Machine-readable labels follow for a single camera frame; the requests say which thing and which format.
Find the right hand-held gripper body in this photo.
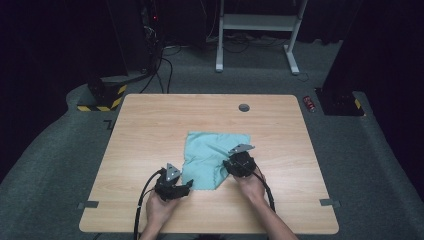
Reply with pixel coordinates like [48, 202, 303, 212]
[229, 143, 258, 178]

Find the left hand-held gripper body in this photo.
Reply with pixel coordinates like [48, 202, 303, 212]
[155, 163, 184, 202]

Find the teal cloth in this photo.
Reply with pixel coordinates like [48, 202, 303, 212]
[181, 130, 252, 192]

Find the person's right hand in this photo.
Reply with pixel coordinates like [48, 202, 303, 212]
[231, 168, 268, 205]

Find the person's left hand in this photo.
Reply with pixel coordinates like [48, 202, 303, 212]
[145, 191, 182, 232]

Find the grey tape strip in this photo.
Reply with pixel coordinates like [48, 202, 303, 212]
[319, 198, 342, 208]
[77, 200, 100, 210]

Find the red can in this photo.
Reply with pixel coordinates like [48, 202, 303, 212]
[302, 95, 316, 113]

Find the black yellow striped stand base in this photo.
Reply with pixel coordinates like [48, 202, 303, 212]
[76, 75, 128, 113]

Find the black stand base yellow mark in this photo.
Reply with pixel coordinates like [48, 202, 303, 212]
[314, 87, 366, 117]

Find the dark equipment rack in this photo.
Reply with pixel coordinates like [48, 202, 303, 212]
[139, 0, 165, 73]

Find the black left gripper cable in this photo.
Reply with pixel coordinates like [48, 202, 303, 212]
[133, 168, 167, 240]

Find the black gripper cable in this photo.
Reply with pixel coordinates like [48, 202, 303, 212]
[251, 169, 277, 213]
[133, 168, 167, 240]

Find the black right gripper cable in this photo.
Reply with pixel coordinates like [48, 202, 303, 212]
[251, 169, 277, 213]

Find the black floor cable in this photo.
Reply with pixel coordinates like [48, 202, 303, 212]
[161, 57, 174, 94]
[139, 56, 165, 94]

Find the bundle of floor cables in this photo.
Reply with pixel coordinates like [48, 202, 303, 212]
[206, 31, 288, 54]

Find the white metal stand frame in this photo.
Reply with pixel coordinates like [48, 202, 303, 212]
[214, 0, 301, 76]

